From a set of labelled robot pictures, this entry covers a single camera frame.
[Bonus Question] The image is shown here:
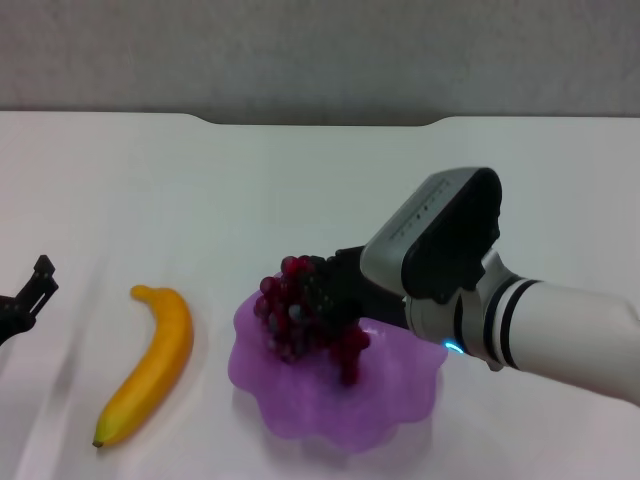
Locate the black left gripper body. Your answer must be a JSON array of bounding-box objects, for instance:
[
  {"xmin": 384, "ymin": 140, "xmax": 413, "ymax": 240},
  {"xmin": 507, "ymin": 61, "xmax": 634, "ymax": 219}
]
[{"xmin": 0, "ymin": 294, "xmax": 37, "ymax": 347}]

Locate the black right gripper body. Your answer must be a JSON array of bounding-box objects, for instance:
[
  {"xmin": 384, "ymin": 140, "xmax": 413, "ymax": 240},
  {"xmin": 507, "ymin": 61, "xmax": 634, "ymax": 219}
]
[{"xmin": 327, "ymin": 244, "xmax": 410, "ymax": 330}]

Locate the dark red grape bunch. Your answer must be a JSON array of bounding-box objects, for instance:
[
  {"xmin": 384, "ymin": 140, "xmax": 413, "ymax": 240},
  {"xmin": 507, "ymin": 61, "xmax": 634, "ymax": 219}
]
[{"xmin": 253, "ymin": 254, "xmax": 372, "ymax": 388}]

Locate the yellow banana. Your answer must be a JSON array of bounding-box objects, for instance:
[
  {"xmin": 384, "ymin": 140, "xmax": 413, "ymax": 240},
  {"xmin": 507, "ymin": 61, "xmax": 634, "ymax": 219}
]
[{"xmin": 91, "ymin": 284, "xmax": 195, "ymax": 449}]

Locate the purple ruffled plastic bowl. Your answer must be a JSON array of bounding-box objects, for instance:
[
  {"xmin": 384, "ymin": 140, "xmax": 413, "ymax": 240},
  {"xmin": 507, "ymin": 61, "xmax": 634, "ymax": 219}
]
[{"xmin": 227, "ymin": 289, "xmax": 450, "ymax": 457}]

